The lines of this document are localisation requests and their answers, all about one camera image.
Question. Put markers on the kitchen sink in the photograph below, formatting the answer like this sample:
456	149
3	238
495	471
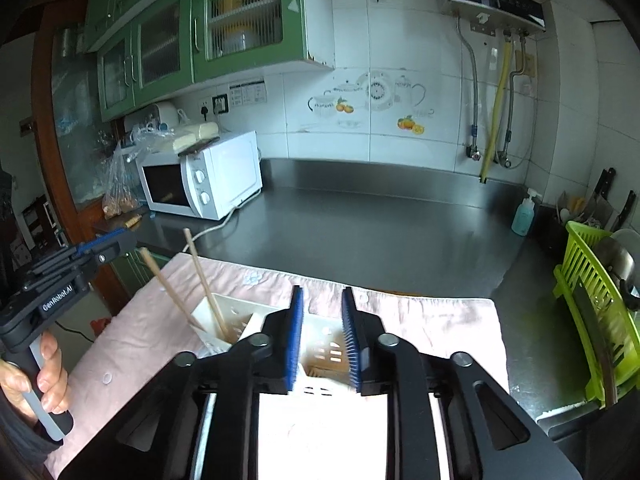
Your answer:
590	430

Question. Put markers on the pink printed towel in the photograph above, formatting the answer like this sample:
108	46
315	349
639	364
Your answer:
425	320

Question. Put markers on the white microwave oven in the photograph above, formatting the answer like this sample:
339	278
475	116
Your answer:
225	170

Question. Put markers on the cream plastic utensil holder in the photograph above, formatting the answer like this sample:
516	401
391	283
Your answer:
320	332

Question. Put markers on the clear plastic bag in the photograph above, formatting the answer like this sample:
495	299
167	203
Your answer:
117	180

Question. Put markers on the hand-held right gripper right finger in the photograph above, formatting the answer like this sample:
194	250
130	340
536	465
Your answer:
351	345

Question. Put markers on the person's left hand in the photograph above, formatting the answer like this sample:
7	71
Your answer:
52	375

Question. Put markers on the blue soap pump bottle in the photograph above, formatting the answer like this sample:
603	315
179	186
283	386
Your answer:
522	217

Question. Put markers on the white round appliance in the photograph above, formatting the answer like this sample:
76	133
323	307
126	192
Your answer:
162	116

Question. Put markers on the white label sticker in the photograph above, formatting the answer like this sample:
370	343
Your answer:
247	92

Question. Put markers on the green wall cabinet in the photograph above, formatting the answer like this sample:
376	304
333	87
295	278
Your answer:
165	45

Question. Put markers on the green base cabinet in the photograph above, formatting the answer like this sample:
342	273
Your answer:
132	275

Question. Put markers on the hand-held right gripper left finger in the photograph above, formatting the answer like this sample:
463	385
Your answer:
295	345

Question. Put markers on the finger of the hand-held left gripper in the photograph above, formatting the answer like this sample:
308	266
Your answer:
111	236
116	251

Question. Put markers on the wrapped bread packets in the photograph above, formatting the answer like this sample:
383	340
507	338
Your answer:
197	135

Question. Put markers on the white wall socket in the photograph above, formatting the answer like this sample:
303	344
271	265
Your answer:
204	111

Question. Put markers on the person's left forearm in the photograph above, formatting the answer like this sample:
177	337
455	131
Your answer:
20	440

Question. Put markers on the brown wooden door frame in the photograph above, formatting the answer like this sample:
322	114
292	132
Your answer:
42	125

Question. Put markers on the bamboo chopstick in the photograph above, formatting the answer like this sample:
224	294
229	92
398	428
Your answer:
170	287
205	280

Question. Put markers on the green plastic dish rack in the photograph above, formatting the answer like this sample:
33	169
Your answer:
575	280

